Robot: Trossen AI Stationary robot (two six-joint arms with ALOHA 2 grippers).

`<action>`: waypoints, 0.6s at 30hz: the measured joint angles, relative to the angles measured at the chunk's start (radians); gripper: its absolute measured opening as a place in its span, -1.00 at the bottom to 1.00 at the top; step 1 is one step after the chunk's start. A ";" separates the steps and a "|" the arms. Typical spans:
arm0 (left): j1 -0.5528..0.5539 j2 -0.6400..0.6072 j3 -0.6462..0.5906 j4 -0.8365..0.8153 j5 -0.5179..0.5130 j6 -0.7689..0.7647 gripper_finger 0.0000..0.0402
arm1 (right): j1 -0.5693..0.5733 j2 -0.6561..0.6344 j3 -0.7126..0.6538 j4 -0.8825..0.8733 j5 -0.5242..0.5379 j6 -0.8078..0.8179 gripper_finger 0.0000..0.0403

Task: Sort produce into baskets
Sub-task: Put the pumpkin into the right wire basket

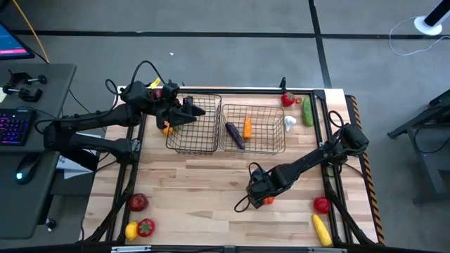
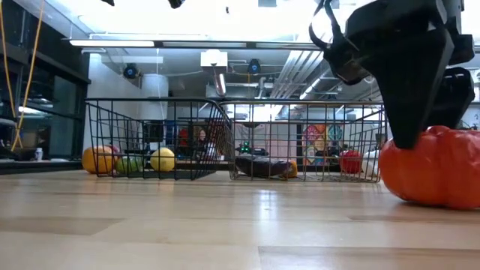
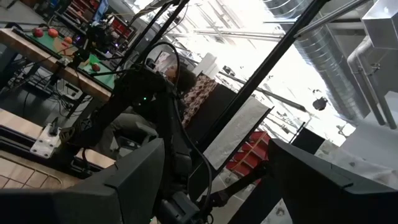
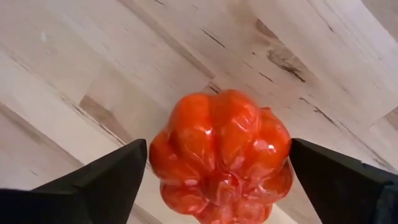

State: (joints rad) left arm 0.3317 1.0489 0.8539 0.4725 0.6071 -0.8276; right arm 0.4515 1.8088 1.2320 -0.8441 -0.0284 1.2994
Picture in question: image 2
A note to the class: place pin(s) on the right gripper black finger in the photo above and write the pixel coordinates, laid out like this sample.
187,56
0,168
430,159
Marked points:
455,97
408,82

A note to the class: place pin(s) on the orange pumpkin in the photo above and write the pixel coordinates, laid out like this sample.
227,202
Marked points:
442,172

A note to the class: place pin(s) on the yellow lemon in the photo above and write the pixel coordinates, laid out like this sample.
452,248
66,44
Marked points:
162,159

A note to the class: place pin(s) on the purple eggplant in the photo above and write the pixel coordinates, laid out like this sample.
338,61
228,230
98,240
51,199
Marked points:
258,167

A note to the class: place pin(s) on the long ceiling light bar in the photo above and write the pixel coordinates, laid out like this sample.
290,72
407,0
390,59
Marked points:
112,43

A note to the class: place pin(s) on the white ceiling box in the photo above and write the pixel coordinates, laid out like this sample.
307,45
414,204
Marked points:
213,59

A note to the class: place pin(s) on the black round ceiling device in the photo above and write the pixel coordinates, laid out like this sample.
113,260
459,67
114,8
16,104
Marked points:
254,66
131,71

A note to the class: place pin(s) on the silver hanging lamp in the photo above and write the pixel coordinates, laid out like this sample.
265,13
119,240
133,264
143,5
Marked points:
221,84

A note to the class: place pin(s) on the red bell pepper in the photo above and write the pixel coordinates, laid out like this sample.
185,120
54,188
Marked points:
350,161

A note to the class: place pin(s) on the colourful patterned poster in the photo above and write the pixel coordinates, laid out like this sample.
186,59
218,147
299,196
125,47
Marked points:
318,138

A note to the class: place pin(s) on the orange fruit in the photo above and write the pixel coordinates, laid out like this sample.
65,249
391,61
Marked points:
92,159

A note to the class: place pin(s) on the green cucumber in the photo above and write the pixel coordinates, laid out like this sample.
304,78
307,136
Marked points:
129,165

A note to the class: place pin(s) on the small white bottle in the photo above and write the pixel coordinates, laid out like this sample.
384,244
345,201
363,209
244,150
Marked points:
38,154

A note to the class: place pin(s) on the black device green lights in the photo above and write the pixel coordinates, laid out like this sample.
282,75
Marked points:
255,152

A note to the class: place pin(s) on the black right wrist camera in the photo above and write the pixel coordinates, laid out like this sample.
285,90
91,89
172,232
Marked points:
345,63

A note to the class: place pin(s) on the black metal table frame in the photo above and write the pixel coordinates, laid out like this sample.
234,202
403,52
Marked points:
37,168

